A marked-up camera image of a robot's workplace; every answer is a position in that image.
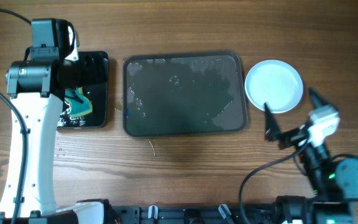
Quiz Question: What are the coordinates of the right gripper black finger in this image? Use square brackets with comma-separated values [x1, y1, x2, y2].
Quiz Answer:
[308, 88, 337, 110]
[264, 102, 282, 141]

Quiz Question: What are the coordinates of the blue and yellow sponge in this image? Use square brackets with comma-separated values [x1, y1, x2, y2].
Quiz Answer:
[65, 87, 93, 119]

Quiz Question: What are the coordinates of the light blue plate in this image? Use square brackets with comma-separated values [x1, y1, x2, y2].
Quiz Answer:
[244, 60, 304, 113]

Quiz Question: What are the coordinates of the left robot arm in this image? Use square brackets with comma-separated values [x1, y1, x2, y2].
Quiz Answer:
[0, 51, 114, 223]

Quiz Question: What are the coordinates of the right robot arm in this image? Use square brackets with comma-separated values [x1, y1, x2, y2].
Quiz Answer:
[264, 89, 358, 223]

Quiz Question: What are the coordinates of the black water tray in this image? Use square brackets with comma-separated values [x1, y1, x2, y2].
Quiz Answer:
[57, 57, 109, 129]

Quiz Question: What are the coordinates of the dark grey serving tray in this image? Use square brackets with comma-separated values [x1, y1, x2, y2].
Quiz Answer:
[122, 50, 248, 138]

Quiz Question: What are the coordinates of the right black cable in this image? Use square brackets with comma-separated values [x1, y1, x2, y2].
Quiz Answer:
[238, 139, 358, 224]

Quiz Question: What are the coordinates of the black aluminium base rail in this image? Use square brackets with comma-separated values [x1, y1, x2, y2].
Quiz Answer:
[53, 203, 331, 224]

